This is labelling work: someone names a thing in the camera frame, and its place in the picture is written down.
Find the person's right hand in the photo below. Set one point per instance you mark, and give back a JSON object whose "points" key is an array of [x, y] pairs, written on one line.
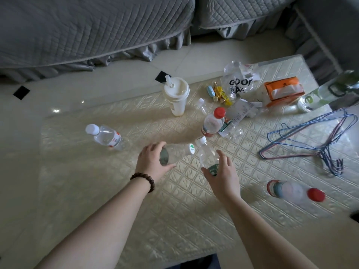
{"points": [[225, 182]]}

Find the person's left hand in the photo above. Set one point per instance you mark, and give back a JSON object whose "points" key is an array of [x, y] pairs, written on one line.
{"points": [[148, 162]]}

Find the person's left thumb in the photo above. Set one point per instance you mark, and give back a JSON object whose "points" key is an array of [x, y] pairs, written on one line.
{"points": [[169, 167]]}

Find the person's right middle finger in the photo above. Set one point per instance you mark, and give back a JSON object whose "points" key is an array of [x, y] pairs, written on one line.
{"points": [[230, 162]]}

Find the person's right thumb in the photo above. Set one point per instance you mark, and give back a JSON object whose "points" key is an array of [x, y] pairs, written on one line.
{"points": [[207, 172]]}

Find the clear bottle green-white cap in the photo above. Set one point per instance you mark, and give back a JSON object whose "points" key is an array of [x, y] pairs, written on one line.
{"points": [[178, 152]]}

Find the clear bottle green label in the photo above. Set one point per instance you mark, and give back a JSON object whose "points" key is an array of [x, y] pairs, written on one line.
{"points": [[207, 155]]}

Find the person's right forearm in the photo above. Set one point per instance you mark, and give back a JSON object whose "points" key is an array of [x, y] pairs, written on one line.
{"points": [[263, 238]]}

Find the person's left forearm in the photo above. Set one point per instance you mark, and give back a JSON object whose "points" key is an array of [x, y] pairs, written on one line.
{"points": [[98, 229]]}

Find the crumpled clear plastic bottle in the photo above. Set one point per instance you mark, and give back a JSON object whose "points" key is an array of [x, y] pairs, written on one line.
{"points": [[231, 127]]}

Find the small bottle red cap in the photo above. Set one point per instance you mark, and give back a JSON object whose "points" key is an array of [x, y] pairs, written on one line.
{"points": [[212, 123]]}

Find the cream embossed table cover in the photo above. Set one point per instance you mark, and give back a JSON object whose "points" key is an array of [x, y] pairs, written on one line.
{"points": [[182, 210]]}

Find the small crushed clear bottle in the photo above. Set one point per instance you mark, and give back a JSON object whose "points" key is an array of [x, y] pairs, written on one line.
{"points": [[204, 105]]}

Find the yellow wrapped candy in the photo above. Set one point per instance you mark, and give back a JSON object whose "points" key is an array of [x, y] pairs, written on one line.
{"points": [[226, 97], [218, 92]]}

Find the frosted bottle red cap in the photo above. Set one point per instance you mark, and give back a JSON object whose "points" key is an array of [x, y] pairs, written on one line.
{"points": [[291, 191]]}

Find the clear bottle red-white label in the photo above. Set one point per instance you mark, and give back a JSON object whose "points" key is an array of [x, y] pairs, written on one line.
{"points": [[106, 136]]}

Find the white cup with straw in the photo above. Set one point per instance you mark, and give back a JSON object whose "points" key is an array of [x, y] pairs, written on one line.
{"points": [[176, 95]]}

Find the blue wrapped candy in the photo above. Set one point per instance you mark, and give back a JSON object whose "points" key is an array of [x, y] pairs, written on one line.
{"points": [[210, 91]]}

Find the clear plastic bag black print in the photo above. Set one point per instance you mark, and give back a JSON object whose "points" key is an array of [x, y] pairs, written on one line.
{"points": [[239, 81]]}

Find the orange tissue pack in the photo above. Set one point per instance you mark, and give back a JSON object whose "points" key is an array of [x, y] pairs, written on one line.
{"points": [[283, 91]]}

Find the person's dark trousers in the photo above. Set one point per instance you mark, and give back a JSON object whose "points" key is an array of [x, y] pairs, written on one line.
{"points": [[196, 261]]}

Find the large clear bottle green print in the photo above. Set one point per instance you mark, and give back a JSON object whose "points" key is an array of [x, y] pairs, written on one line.
{"points": [[322, 95]]}

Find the grey quilted sofa seat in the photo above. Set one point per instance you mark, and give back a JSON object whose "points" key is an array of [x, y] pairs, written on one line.
{"points": [[238, 11]]}

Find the grey quilted sofa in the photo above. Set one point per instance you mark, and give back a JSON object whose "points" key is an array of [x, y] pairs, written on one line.
{"points": [[84, 33]]}

